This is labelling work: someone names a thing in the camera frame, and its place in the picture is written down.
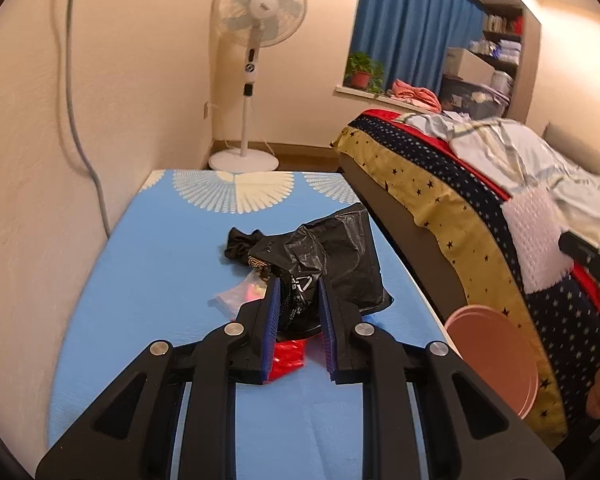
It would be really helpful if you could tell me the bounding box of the red blanket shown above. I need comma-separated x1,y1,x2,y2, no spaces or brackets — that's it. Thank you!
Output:
362,108,600,333

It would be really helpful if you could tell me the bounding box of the cardboard box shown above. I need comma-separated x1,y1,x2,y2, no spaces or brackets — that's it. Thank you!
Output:
445,47,496,83

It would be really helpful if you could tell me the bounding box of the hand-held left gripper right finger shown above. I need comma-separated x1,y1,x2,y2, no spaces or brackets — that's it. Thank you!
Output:
317,277,567,480

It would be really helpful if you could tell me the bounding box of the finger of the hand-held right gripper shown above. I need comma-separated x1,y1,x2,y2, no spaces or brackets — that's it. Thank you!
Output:
557,230,600,312

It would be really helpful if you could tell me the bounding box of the star print bedsheet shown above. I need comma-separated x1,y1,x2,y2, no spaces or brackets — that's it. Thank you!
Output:
330,112,600,452

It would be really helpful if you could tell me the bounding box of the dark storage box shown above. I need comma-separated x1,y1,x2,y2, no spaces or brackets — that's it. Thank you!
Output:
439,75,511,118

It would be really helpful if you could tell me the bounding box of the pale purple foam fruit net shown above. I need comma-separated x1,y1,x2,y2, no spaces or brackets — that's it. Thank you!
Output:
501,186,577,294

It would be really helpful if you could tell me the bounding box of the pink round bin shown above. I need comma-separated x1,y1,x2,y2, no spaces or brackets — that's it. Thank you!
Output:
443,304,539,419

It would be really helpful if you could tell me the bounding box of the flat black plastic bag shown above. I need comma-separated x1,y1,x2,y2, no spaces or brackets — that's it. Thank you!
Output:
305,204,394,318

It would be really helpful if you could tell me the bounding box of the blue curtain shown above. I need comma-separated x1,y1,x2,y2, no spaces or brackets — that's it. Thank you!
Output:
352,0,487,97

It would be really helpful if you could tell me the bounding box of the white standing fan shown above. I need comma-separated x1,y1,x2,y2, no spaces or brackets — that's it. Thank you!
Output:
207,0,308,172

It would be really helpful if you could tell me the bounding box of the dark grey bed frame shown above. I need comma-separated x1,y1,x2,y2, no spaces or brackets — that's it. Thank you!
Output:
336,152,470,312

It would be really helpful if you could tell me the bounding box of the potted green plant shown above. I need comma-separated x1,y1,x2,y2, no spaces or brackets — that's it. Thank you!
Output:
344,51,385,94

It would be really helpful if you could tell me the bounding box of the wooden wall shelf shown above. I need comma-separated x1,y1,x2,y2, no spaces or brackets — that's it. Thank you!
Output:
480,4,526,81

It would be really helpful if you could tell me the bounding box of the white windowsill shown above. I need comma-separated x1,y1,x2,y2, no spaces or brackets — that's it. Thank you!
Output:
334,85,402,107

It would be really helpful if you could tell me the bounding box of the light blue plaid quilt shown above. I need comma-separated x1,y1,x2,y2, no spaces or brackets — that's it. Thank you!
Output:
397,110,600,263

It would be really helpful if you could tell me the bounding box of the crinkled black printed bag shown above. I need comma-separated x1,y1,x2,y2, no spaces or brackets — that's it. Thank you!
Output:
247,224,332,339

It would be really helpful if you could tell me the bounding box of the grey wall cable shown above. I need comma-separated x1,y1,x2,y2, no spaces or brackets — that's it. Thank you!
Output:
61,0,115,237

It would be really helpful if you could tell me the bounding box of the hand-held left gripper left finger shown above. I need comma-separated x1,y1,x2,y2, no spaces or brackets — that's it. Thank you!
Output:
35,277,283,480

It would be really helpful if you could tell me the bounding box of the small clear plastic bag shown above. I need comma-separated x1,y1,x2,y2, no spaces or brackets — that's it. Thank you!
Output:
207,280,272,319

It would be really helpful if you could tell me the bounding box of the pink cloth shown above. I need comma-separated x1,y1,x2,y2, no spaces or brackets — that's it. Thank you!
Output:
390,79,443,112

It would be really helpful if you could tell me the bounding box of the beige headboard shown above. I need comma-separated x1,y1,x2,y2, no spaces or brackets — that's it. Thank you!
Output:
542,121,600,187

